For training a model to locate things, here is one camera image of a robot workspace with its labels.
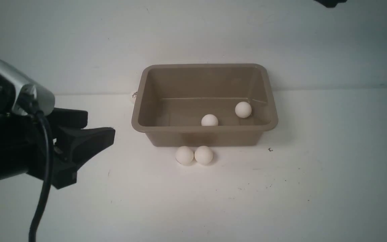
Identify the tan plastic bin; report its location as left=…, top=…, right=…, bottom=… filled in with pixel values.
left=131, top=63, right=278, bottom=147

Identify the white front ball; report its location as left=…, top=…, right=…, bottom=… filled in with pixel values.
left=194, top=146, right=214, bottom=165
left=175, top=146, right=195, bottom=166

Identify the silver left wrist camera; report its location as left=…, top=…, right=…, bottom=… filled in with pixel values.
left=0, top=59, right=55, bottom=116

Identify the white ball with logo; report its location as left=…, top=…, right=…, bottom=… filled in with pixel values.
left=129, top=91, right=138, bottom=104

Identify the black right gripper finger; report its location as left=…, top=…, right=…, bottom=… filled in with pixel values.
left=315, top=0, right=347, bottom=8

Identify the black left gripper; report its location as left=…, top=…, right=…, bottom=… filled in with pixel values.
left=0, top=108, right=116, bottom=189

